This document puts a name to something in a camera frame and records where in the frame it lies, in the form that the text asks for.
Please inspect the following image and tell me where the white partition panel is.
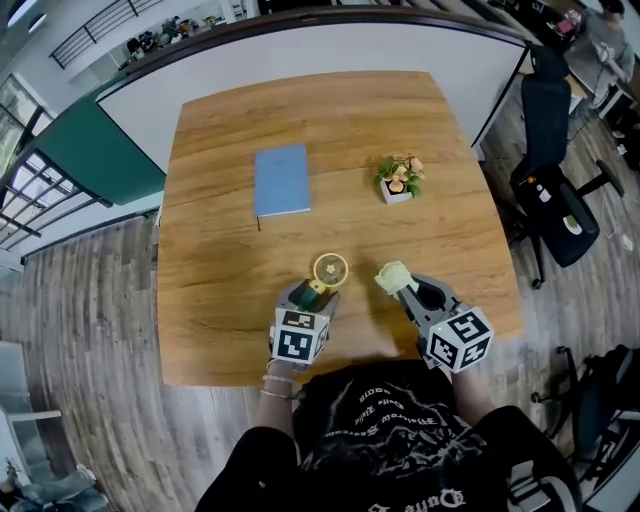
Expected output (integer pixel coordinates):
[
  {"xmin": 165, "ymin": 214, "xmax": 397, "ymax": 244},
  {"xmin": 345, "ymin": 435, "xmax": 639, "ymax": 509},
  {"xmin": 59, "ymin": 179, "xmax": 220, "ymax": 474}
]
[{"xmin": 95, "ymin": 19, "xmax": 532, "ymax": 177}]

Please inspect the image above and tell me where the person's black printed t-shirt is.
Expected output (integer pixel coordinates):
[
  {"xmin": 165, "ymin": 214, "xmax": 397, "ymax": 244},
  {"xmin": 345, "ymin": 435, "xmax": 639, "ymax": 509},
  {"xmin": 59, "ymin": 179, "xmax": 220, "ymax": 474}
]
[{"xmin": 194, "ymin": 359, "xmax": 584, "ymax": 512}]

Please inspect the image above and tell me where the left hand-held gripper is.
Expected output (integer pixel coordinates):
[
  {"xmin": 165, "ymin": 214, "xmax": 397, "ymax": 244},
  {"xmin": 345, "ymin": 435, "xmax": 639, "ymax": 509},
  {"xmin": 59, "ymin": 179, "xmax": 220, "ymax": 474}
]
[{"xmin": 268, "ymin": 278, "xmax": 342, "ymax": 374}]

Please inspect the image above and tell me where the blue notebook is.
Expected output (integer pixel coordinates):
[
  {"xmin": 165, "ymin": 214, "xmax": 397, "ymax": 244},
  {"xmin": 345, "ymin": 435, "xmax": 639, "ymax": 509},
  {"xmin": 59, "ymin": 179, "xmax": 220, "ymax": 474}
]
[{"xmin": 253, "ymin": 143, "xmax": 313, "ymax": 233}]

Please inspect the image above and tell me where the green partition panel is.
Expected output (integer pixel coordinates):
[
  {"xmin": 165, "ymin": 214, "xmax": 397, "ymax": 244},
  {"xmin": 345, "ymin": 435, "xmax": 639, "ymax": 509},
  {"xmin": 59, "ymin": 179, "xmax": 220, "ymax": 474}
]
[{"xmin": 34, "ymin": 94, "xmax": 168, "ymax": 208}]

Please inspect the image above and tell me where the light green cloth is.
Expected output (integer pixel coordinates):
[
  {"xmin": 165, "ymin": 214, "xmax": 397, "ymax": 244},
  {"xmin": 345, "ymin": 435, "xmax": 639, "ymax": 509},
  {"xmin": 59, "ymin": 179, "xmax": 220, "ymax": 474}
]
[{"xmin": 374, "ymin": 260, "xmax": 414, "ymax": 302}]

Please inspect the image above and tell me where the person's right forearm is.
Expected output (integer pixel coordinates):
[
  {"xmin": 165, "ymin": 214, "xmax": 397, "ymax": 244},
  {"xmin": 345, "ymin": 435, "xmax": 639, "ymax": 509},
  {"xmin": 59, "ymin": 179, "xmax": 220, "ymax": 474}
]
[{"xmin": 448, "ymin": 366, "xmax": 502, "ymax": 427}]

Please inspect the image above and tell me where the small yellow handheld fan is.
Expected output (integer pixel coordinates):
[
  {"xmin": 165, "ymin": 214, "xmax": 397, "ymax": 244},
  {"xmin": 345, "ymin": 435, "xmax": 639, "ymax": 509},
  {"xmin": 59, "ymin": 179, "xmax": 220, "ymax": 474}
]
[{"xmin": 299, "ymin": 251, "xmax": 350, "ymax": 309}]

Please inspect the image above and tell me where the cluster of small shelf items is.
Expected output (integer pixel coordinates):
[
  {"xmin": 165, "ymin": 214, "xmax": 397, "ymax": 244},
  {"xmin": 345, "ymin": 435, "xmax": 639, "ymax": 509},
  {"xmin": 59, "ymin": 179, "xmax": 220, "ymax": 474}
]
[{"xmin": 123, "ymin": 13, "xmax": 227, "ymax": 57}]

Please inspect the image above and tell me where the white floor cable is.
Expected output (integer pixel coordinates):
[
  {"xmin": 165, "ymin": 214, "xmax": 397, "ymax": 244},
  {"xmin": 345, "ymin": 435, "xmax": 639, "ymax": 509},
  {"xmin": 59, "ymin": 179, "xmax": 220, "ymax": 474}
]
[{"xmin": 604, "ymin": 188, "xmax": 634, "ymax": 252}]

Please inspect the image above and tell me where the wooden table with white legs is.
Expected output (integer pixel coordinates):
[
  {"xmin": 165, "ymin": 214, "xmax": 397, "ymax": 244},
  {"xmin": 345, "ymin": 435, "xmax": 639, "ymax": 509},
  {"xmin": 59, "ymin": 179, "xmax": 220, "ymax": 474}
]
[{"xmin": 156, "ymin": 70, "xmax": 526, "ymax": 388}]

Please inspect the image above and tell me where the black office chair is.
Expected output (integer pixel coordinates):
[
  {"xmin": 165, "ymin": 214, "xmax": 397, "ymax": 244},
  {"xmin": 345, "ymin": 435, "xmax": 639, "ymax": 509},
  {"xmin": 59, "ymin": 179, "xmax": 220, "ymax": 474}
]
[
  {"xmin": 506, "ymin": 43, "xmax": 627, "ymax": 292},
  {"xmin": 529, "ymin": 343, "xmax": 640, "ymax": 495}
]

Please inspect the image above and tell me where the black metal railing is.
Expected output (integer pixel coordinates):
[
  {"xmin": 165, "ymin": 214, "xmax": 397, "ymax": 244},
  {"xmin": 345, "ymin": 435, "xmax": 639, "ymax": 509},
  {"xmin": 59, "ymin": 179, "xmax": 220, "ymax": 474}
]
[
  {"xmin": 0, "ymin": 148, "xmax": 115, "ymax": 252},
  {"xmin": 48, "ymin": 0, "xmax": 167, "ymax": 71}
]

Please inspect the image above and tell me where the large window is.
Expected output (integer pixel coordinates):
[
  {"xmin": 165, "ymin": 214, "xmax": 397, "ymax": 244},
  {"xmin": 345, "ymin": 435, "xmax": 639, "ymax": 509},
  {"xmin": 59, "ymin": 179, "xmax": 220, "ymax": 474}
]
[{"xmin": 0, "ymin": 74, "xmax": 55, "ymax": 167}]

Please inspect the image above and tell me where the person's left forearm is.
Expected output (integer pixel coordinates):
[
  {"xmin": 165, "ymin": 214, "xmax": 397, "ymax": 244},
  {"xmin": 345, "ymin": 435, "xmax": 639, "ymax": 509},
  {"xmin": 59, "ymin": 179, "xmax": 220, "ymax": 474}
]
[{"xmin": 253, "ymin": 366, "xmax": 302, "ymax": 442}]

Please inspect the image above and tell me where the small potted plant white pot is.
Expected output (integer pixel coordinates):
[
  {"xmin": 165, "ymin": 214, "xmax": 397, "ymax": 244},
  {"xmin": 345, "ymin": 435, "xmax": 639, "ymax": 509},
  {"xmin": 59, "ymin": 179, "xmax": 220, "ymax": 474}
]
[{"xmin": 373, "ymin": 154, "xmax": 427, "ymax": 206}]

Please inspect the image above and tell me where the grey shoulder strap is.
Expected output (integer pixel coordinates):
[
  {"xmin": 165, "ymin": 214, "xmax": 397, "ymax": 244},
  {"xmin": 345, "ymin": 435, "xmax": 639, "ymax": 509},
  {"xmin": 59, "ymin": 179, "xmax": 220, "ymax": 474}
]
[{"xmin": 506, "ymin": 459, "xmax": 577, "ymax": 512}]

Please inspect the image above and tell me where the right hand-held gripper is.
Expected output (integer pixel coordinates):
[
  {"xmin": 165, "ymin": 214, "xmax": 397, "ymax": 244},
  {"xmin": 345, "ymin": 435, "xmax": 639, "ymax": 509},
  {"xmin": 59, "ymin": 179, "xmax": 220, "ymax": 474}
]
[{"xmin": 394, "ymin": 273, "xmax": 496, "ymax": 375}]

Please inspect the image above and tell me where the beaded wrist bracelet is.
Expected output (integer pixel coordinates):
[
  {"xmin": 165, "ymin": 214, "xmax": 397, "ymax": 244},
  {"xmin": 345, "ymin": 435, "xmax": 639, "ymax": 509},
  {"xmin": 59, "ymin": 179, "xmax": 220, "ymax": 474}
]
[{"xmin": 259, "ymin": 371, "xmax": 297, "ymax": 402}]

